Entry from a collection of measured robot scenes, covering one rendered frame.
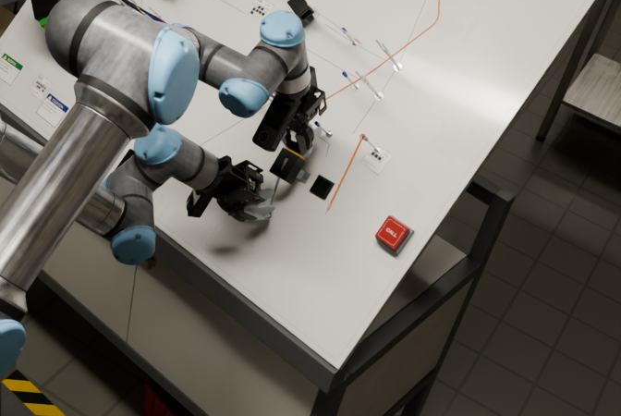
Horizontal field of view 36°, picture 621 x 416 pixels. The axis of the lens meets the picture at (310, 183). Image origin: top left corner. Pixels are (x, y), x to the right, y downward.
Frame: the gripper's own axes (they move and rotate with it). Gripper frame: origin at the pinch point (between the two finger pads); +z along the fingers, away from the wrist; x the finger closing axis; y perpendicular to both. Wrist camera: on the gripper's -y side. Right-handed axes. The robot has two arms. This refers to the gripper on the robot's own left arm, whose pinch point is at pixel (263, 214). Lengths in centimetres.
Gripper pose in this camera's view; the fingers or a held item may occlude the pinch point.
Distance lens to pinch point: 195.9
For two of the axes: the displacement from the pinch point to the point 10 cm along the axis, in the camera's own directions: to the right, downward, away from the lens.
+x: -0.8, -8.6, 5.1
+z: 5.9, 3.7, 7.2
